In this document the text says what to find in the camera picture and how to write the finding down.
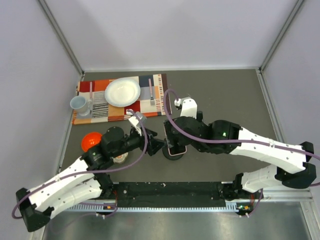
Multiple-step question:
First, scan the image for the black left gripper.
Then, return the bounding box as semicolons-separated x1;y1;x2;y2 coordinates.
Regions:
111;126;167;158

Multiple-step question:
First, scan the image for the black phone stand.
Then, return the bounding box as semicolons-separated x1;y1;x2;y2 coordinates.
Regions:
162;146;184;161

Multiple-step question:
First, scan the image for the black phone pink case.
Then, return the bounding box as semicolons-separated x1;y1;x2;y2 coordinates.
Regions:
164;124;187;156

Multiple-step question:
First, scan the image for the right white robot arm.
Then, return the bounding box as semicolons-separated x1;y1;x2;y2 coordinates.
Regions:
163;116;317;201

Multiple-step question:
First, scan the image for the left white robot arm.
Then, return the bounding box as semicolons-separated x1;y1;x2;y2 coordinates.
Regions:
16;126;165;233

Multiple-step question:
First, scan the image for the colourful patchwork placemat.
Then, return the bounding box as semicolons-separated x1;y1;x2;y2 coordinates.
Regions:
72;73;168;125

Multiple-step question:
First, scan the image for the white round plate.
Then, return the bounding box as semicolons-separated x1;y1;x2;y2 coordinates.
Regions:
104;77;141;108

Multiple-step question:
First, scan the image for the orange bowl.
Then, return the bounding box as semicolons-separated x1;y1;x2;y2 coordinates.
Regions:
81;132;102;152

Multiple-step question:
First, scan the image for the light blue mug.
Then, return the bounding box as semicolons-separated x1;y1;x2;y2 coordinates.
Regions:
69;95;93;116

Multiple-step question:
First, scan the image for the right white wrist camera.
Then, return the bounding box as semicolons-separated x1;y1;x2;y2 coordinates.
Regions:
174;97;198;119

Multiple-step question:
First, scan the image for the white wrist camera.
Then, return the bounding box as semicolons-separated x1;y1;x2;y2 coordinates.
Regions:
174;97;198;119
126;109;147;136

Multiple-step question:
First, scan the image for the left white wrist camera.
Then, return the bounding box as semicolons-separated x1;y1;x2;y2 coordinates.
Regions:
126;109;147;136

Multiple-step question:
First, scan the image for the pink handled fork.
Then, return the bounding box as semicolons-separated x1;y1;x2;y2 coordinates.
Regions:
148;78;156;106

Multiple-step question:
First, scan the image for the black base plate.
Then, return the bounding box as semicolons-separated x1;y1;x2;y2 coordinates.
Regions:
114;182;224;205

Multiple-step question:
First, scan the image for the pink handled knife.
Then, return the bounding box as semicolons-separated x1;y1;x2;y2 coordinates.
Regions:
89;81;93;104

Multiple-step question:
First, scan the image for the grey slotted cable duct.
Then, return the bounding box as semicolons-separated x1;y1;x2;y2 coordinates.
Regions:
67;199;253;213

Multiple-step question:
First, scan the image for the right aluminium frame post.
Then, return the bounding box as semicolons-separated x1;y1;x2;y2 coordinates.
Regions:
258;0;306;74

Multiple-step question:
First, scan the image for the aluminium frame post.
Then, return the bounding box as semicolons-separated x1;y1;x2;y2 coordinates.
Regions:
36;0;85;76
258;0;306;74

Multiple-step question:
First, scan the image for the left aluminium frame post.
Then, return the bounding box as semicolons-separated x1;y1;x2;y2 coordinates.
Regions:
36;0;85;76

